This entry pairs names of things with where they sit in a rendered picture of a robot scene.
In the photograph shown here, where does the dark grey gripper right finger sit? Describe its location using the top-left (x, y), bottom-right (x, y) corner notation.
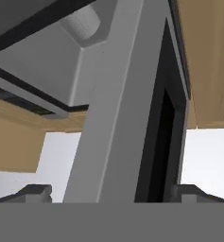
top-left (171, 183), bottom-right (224, 204)

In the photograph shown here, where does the light wooden cupboard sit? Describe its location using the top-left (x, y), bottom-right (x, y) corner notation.
top-left (0, 94), bottom-right (90, 174)
top-left (176, 0), bottom-right (224, 130)

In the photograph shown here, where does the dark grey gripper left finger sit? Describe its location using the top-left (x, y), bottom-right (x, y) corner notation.
top-left (0, 183), bottom-right (53, 204)

